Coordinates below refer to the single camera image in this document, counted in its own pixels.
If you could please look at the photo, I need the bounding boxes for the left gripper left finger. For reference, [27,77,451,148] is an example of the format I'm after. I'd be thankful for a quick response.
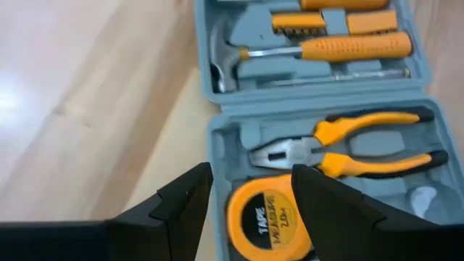
[105,162,215,261]

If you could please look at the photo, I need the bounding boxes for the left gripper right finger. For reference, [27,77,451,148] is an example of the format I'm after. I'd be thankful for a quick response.
[291,163,442,261]

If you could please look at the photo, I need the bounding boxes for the pliers yellow black handles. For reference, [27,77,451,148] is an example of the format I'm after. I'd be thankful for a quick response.
[248,107,450,179]

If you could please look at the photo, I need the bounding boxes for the grey-blue plastic tool case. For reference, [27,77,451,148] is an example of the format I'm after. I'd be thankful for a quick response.
[194,0,464,261]

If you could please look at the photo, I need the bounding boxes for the steel hammer yellow grip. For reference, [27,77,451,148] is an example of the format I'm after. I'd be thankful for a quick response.
[209,17,413,94]

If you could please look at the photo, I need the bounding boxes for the yellow bit holder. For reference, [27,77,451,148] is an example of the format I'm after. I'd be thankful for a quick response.
[270,12,327,38]

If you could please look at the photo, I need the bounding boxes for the thin steel shaft tool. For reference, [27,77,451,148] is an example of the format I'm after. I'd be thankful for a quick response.
[259,67,411,89]

